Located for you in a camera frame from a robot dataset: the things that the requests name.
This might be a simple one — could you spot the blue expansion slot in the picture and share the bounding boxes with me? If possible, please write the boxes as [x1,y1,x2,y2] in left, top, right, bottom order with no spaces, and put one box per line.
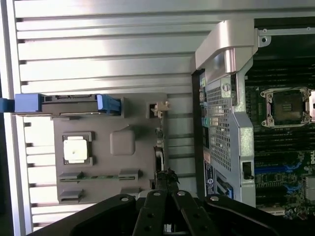
[255,164,307,173]

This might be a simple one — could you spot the open black PC case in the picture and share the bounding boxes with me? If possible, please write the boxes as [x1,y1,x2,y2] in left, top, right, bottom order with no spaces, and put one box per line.
[190,19,315,236]

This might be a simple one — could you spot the grey plastic parts rack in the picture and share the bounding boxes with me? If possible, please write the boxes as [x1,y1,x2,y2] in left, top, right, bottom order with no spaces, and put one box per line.
[50,92,174,205]

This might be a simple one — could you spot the silver CPU chip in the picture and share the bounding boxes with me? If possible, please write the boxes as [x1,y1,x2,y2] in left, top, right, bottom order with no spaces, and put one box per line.
[63,139,88,163]

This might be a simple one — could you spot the green motherboard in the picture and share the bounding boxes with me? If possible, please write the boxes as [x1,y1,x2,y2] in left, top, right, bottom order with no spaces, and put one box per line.
[246,68,315,236]

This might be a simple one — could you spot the hard disk in blue carrier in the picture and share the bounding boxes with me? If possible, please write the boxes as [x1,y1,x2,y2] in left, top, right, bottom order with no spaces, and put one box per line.
[0,93,126,117]

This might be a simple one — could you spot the CPU socket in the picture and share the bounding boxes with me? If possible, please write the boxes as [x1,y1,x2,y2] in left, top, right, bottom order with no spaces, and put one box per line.
[260,86,314,129]

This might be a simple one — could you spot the metal socket cover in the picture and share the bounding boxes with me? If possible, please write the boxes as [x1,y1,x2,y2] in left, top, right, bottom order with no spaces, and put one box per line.
[309,88,315,120]

